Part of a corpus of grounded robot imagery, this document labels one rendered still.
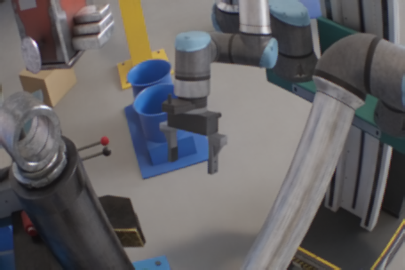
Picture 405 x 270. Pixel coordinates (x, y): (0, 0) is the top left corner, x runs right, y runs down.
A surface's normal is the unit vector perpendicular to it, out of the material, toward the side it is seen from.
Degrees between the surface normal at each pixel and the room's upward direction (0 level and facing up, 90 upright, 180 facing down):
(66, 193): 90
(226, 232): 0
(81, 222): 90
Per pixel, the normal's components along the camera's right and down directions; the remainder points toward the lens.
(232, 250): -0.16, -0.74
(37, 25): -0.31, 0.66
